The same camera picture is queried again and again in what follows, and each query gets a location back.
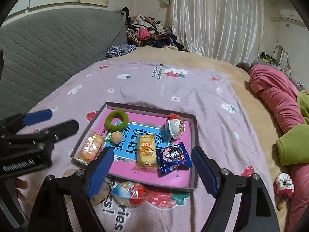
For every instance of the brown cloth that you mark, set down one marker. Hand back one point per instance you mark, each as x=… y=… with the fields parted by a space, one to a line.
x=243 y=66

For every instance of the white air conditioner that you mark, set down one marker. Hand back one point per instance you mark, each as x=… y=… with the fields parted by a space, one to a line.
x=291 y=14

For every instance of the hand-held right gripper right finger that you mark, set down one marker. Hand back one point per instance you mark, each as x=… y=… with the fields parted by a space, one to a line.
x=204 y=171

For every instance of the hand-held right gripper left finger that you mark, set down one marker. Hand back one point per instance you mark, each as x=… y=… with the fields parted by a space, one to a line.
x=100 y=171

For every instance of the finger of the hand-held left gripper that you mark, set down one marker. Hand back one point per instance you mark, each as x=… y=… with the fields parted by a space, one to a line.
x=65 y=129
x=38 y=117

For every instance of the white arched mirror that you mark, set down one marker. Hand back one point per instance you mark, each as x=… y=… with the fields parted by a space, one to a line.
x=286 y=60

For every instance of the wrapped toy egg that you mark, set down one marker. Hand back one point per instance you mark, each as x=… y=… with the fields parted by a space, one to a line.
x=175 y=125
x=130 y=193

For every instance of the pink book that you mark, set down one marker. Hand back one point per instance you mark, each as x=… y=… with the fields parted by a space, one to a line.
x=144 y=118

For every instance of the pink box lid tray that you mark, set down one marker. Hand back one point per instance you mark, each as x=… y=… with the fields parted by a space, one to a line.
x=193 y=130

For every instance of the walnut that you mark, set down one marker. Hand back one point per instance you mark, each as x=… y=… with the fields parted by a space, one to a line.
x=115 y=137

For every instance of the beige bed sheet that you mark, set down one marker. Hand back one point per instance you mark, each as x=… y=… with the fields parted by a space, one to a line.
x=253 y=125

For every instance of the green hair scrunchie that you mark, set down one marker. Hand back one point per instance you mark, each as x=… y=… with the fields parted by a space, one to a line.
x=108 y=122

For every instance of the green blanket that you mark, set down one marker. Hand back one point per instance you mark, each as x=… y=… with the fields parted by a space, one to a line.
x=292 y=142

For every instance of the purple strawberry print blanket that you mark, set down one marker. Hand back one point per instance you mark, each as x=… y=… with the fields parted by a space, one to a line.
x=169 y=89

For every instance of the black yellow packet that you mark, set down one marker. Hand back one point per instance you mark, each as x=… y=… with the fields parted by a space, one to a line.
x=266 y=56

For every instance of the white curtain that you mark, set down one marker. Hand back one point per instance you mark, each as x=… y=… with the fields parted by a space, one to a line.
x=217 y=17

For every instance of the person's left hand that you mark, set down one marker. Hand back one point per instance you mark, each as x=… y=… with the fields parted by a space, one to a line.
x=21 y=183

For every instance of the pile of clothes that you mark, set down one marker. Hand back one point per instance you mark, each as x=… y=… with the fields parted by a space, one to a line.
x=149 y=32

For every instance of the grey quilted headboard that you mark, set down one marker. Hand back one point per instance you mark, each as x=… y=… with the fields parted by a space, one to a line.
x=48 y=53

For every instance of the pink quilt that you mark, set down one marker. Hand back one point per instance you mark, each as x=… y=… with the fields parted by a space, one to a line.
x=272 y=89

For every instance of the orange wafer packet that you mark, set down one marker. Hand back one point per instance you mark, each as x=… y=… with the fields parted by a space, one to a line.
x=90 y=146

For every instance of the blue floral cloth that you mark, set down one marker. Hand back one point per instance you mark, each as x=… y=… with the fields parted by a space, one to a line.
x=120 y=49

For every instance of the yellow cake packet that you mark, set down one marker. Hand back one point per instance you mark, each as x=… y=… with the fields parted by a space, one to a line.
x=146 y=152

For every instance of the blue cookie packet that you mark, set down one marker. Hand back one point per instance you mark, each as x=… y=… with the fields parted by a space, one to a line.
x=173 y=159

